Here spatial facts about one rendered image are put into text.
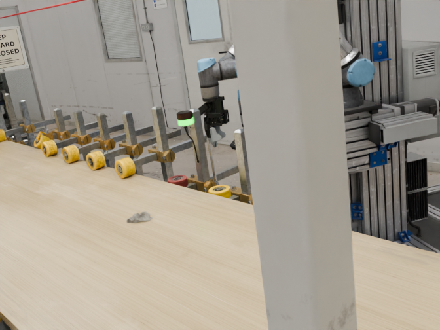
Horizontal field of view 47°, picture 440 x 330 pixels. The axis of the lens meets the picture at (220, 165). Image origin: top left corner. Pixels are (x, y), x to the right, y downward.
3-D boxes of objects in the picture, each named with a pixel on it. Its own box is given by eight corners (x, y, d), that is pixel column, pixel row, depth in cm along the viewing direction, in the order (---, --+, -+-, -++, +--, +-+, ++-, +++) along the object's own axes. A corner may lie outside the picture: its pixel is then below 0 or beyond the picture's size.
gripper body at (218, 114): (221, 128, 203) (217, 98, 200) (203, 128, 207) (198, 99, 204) (230, 123, 210) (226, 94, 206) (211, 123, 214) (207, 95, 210)
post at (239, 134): (255, 246, 198) (239, 127, 184) (261, 248, 196) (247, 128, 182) (249, 249, 196) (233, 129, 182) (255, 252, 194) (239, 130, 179)
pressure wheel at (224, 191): (212, 213, 191) (208, 184, 188) (233, 211, 191) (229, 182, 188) (212, 222, 184) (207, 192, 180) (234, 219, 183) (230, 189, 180)
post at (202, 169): (210, 219, 215) (194, 107, 200) (216, 220, 212) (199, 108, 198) (204, 221, 212) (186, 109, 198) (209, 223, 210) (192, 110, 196)
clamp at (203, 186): (196, 186, 216) (194, 175, 215) (217, 191, 207) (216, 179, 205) (186, 190, 213) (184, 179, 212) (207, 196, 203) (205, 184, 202)
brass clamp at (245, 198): (238, 198, 199) (237, 186, 197) (264, 204, 189) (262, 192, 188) (227, 203, 195) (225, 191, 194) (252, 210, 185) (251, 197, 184)
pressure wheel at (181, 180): (183, 198, 211) (178, 172, 208) (195, 201, 205) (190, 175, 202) (167, 205, 206) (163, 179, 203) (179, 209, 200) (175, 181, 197)
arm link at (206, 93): (196, 88, 203) (206, 84, 210) (198, 99, 204) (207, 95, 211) (213, 88, 199) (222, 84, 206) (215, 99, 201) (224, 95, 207)
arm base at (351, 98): (353, 99, 237) (351, 78, 234) (370, 104, 223) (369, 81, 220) (323, 105, 234) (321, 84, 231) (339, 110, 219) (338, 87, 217)
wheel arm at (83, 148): (150, 130, 283) (149, 124, 282) (154, 131, 281) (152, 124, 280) (69, 156, 252) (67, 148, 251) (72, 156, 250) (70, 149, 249)
